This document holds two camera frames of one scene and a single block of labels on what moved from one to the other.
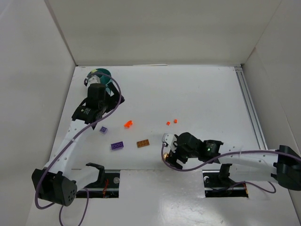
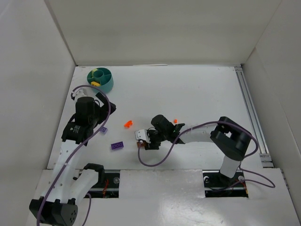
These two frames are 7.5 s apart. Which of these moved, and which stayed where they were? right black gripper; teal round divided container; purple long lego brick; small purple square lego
Moved: right black gripper
Stayed: teal round divided container; purple long lego brick; small purple square lego
